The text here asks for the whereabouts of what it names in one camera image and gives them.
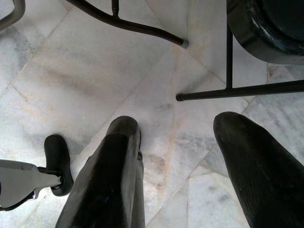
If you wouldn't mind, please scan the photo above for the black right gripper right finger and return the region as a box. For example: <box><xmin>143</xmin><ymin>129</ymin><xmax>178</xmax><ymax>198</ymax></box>
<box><xmin>213</xmin><ymin>111</ymin><xmax>304</xmax><ymax>228</ymax></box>

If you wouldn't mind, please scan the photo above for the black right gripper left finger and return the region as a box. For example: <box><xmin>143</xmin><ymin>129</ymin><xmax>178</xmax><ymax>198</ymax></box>
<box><xmin>55</xmin><ymin>115</ymin><xmax>143</xmax><ymax>228</ymax></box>

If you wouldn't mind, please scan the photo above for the black robot foot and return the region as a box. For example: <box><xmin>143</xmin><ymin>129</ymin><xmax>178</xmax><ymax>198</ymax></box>
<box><xmin>44</xmin><ymin>134</ymin><xmax>74</xmax><ymax>197</ymax></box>

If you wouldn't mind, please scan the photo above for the black round stool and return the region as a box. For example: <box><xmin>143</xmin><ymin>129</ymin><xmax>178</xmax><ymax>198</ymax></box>
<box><xmin>176</xmin><ymin>0</ymin><xmax>304</xmax><ymax>102</ymax></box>

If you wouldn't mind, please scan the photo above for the brown metal chair leg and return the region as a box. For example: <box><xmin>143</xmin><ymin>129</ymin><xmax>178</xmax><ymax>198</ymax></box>
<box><xmin>66</xmin><ymin>0</ymin><xmax>190</xmax><ymax>49</ymax></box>

